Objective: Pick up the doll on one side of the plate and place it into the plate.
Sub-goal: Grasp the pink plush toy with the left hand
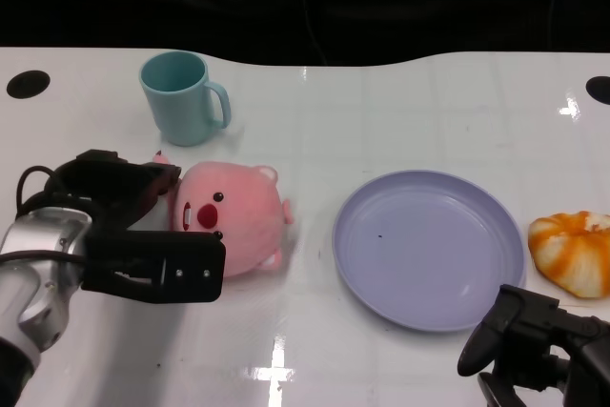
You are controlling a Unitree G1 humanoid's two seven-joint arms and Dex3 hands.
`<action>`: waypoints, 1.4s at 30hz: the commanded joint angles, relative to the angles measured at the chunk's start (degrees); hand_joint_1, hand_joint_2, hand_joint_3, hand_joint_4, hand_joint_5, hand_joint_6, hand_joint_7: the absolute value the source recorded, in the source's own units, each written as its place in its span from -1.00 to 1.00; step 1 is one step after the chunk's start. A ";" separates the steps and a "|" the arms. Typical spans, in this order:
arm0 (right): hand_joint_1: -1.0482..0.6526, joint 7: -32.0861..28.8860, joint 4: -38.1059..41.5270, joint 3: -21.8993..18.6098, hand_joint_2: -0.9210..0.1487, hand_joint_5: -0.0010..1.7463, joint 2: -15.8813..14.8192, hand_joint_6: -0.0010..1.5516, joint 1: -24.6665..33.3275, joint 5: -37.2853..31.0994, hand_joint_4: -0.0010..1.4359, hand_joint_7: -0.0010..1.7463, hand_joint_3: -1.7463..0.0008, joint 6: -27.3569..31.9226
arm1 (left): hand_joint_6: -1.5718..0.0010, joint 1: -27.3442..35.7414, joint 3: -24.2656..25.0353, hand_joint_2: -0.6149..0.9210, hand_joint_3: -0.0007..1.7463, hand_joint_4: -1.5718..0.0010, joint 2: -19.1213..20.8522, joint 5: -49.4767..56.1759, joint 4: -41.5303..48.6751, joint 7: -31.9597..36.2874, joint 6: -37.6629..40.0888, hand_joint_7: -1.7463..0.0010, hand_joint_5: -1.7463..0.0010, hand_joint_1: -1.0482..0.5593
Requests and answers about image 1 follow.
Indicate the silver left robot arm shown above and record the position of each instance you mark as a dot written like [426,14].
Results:
[33,254]

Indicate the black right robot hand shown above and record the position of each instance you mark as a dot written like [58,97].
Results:
[534,331]

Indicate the pink plush doll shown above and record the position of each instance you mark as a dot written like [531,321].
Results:
[238,207]

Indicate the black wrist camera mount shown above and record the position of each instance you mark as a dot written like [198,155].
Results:
[152,264]

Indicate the purple plastic plate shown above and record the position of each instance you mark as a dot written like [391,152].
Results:
[429,245]

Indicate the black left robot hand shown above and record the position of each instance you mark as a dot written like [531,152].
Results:
[119,188]

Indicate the teal plastic mug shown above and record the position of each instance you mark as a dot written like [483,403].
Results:
[176,107]

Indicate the orange white bread toy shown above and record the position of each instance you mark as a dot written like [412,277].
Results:
[572,254]

